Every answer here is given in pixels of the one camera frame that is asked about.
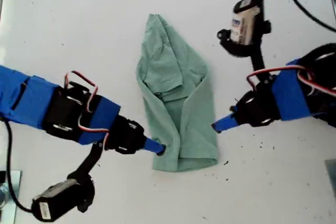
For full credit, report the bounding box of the arm red white wire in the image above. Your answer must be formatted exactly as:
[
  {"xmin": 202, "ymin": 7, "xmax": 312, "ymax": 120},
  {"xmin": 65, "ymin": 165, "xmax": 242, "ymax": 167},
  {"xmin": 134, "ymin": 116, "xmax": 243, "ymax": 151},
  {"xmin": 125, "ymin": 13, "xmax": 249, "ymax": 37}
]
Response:
[
  {"xmin": 64, "ymin": 70, "xmax": 110, "ymax": 151},
  {"xmin": 246, "ymin": 65, "xmax": 336, "ymax": 96}
]

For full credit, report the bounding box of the shiny steel plate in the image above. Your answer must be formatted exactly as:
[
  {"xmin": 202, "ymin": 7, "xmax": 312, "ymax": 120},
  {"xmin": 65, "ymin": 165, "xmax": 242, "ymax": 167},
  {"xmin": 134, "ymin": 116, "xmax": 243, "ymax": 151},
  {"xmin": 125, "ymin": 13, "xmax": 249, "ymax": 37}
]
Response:
[{"xmin": 0, "ymin": 169, "xmax": 22, "ymax": 224}]

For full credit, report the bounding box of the arm labelled camera box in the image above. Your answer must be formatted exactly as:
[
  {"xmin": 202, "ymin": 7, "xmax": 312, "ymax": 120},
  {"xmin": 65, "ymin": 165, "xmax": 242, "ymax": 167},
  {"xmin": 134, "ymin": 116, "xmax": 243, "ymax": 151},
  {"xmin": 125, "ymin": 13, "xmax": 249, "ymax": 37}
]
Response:
[{"xmin": 228, "ymin": 0, "xmax": 265, "ymax": 45}]

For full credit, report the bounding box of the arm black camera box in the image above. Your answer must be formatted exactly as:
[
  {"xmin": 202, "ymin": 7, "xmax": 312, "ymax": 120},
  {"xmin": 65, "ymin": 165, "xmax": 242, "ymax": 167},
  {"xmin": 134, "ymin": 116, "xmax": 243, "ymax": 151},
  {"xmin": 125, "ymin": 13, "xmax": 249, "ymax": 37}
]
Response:
[{"xmin": 31, "ymin": 179, "xmax": 85, "ymax": 222}]

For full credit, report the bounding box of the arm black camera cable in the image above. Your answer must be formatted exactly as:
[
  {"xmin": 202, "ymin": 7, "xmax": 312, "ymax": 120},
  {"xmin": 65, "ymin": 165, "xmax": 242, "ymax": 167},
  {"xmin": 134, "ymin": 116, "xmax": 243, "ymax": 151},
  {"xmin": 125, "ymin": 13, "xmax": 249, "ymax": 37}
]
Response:
[
  {"xmin": 0, "ymin": 119, "xmax": 34, "ymax": 213},
  {"xmin": 253, "ymin": 0, "xmax": 336, "ymax": 32}
]

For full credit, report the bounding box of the green t-shirt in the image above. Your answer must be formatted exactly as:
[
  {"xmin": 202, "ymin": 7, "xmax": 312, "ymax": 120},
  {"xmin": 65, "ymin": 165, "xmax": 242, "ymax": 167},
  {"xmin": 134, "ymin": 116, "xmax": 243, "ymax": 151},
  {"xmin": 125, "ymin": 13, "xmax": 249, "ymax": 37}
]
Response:
[{"xmin": 135, "ymin": 13, "xmax": 219, "ymax": 173}]

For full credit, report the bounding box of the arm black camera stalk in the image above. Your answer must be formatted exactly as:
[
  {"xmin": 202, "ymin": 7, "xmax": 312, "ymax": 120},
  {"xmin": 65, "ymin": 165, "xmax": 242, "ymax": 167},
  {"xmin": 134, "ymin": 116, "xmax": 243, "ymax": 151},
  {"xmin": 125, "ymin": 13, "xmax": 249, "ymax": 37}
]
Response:
[
  {"xmin": 67, "ymin": 144, "xmax": 104, "ymax": 213},
  {"xmin": 217, "ymin": 11, "xmax": 271, "ymax": 82}
]

